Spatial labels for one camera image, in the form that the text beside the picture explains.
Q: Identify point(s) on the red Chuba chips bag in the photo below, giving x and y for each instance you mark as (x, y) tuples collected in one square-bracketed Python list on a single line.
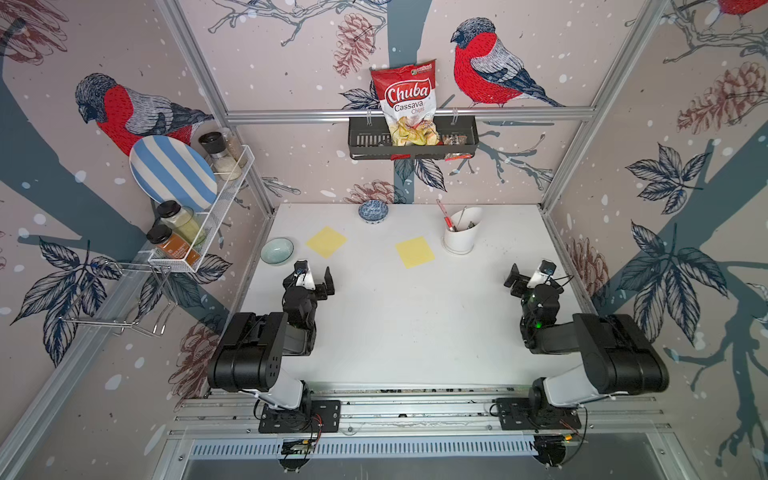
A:
[(408, 100)]

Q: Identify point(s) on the light green small bowl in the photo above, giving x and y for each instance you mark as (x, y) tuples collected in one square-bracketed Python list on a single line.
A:
[(277, 251)]

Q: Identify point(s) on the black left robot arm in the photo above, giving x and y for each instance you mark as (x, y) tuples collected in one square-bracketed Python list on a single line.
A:
[(249, 355)]

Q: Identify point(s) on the green spice jar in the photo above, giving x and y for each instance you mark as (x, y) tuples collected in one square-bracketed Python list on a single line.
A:
[(182, 221)]

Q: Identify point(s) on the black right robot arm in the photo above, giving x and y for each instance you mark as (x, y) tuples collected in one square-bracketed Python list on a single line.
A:
[(616, 357)]

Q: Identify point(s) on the yellow square paper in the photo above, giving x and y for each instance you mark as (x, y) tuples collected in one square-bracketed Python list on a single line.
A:
[(415, 252), (326, 242)]

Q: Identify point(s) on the orange spice jar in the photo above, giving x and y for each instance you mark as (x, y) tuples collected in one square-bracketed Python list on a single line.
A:
[(171, 244)]

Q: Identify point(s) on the blue white striped plate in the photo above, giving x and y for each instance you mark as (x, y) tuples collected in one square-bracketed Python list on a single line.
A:
[(168, 169)]

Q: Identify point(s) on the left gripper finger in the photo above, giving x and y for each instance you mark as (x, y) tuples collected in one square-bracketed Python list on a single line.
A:
[(301, 268), (329, 282)]

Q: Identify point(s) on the white utensil cup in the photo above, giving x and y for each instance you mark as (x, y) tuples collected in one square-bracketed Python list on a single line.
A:
[(462, 242)]

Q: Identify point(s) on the black cap salt shaker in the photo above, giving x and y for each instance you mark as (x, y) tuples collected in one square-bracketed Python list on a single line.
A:
[(223, 163)]

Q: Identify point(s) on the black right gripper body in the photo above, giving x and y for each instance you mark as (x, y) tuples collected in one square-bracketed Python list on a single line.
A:
[(533, 288)]

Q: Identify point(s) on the red pen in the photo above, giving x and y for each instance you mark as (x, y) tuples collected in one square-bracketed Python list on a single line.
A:
[(446, 217)]

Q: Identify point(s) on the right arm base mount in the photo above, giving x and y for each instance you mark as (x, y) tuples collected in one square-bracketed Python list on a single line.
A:
[(517, 414)]

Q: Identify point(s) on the blue patterned bowl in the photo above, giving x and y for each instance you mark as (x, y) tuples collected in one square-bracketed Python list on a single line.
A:
[(373, 211)]

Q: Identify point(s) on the white wire wall shelf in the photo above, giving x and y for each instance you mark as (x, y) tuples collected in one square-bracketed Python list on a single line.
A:
[(209, 220)]

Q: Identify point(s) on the black wall basket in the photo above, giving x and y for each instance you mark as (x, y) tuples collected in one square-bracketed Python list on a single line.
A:
[(446, 138)]

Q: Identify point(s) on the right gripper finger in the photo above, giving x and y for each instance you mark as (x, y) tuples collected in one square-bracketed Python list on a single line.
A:
[(547, 267), (513, 277)]

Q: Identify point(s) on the metal spoon handle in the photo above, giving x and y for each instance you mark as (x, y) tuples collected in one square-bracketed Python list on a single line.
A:
[(459, 222)]

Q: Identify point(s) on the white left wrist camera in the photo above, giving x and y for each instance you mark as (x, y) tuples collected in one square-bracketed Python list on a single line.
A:
[(306, 281)]

